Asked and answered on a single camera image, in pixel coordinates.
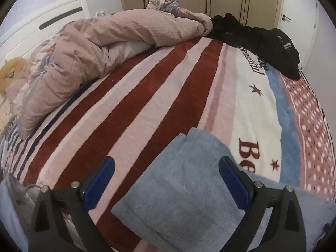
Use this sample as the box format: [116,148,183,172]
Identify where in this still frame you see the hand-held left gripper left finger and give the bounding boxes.
[28,156,116,252]

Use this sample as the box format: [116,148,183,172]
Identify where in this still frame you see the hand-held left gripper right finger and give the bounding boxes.
[218,156,307,252]

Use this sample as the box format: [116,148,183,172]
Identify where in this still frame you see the grey-blue pants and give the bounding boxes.
[112,127,336,252]

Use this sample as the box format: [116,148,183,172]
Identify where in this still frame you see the striped printed blanket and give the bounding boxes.
[0,35,336,252]

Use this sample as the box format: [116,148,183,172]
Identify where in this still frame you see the beige lace pillow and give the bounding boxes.
[0,101,13,137]

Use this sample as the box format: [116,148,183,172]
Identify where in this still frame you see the pink quilt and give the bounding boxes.
[5,0,214,139]

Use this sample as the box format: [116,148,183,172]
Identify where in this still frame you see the yellow plush toy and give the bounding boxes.
[0,56,28,95]

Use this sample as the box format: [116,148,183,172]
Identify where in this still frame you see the black clothes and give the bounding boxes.
[207,13,301,80]

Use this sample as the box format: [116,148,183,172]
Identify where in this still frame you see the white bed headboard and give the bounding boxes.
[0,0,92,63]

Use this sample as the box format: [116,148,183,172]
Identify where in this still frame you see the white door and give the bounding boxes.
[278,0,319,69]

